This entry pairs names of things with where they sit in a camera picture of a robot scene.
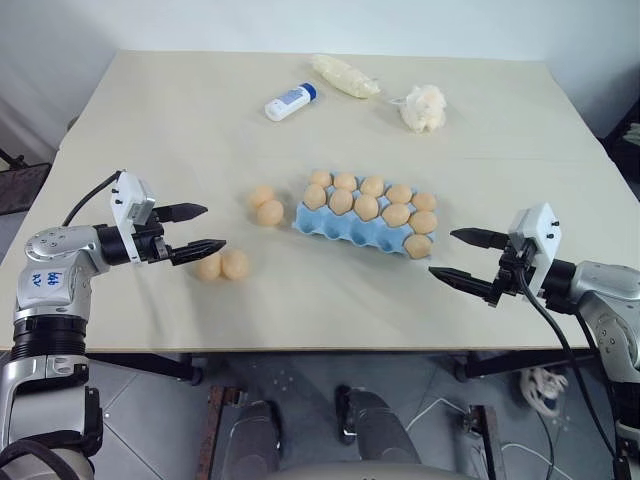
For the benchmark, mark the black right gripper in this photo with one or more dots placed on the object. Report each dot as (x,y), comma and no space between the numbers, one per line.
(510,270)

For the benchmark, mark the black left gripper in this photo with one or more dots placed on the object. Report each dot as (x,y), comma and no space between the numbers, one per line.
(150,242)

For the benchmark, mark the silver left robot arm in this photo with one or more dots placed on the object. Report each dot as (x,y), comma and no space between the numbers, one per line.
(50,280)

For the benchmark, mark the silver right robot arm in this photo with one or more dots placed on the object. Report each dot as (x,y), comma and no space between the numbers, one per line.
(605,290)

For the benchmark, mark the blue egg tray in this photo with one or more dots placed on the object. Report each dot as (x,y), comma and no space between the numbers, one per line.
(325,225)

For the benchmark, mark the beige egg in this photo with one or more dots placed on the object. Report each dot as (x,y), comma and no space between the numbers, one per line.
(400,193)
(315,196)
(320,177)
(424,201)
(208,268)
(372,185)
(345,181)
(262,196)
(235,264)
(396,214)
(342,201)
(423,222)
(366,207)
(270,214)
(418,246)

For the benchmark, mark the black table leg bar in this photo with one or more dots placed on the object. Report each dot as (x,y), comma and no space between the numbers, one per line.
(525,364)
(150,365)

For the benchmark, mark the crumpled white plastic bag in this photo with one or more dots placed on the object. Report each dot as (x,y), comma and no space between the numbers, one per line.
(424,109)

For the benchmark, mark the white bottle with blue cap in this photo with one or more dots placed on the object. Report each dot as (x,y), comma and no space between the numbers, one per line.
(287,102)

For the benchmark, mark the black equipment beside table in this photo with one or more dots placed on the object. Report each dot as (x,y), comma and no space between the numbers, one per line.
(20,185)

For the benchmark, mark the dark rounded grey shape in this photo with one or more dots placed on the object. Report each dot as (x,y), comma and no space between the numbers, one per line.
(375,425)
(255,440)

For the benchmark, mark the clear bag of white filling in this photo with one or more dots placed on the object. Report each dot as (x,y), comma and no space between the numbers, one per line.
(345,75)

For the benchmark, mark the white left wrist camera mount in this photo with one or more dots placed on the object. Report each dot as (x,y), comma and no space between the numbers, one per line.
(127,200)

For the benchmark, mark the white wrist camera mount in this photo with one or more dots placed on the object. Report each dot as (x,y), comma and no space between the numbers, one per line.
(535,225)
(127,200)

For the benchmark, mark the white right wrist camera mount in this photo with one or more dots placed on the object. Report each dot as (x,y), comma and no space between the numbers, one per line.
(535,225)

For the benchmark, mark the rusty metal frame bar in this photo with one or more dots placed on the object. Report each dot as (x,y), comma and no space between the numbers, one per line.
(482,440)
(215,430)

